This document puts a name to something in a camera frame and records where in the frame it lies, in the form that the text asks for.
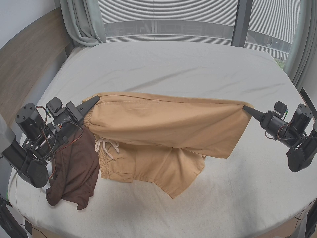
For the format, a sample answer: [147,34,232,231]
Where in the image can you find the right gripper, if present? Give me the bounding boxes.
[260,110,290,140]

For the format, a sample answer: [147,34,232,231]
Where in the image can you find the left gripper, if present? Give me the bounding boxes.
[53,102,85,133]

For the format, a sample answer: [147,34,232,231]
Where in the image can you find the tan shorts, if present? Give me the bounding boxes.
[82,91,255,200]

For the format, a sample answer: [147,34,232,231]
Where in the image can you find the bed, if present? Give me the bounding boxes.
[0,8,317,238]

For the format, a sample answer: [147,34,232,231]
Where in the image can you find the brown shorts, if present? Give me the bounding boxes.
[45,127,100,211]

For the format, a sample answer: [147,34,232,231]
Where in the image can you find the grey-green curtain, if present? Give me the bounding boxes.
[58,0,107,48]
[283,0,317,90]

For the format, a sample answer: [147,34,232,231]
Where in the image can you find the window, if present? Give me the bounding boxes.
[95,0,305,65]

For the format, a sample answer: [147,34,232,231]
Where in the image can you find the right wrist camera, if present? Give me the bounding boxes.
[273,101,289,119]

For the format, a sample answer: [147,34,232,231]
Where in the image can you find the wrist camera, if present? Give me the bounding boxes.
[46,97,64,117]
[273,101,289,119]

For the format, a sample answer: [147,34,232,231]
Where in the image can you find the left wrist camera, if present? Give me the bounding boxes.
[46,97,64,117]

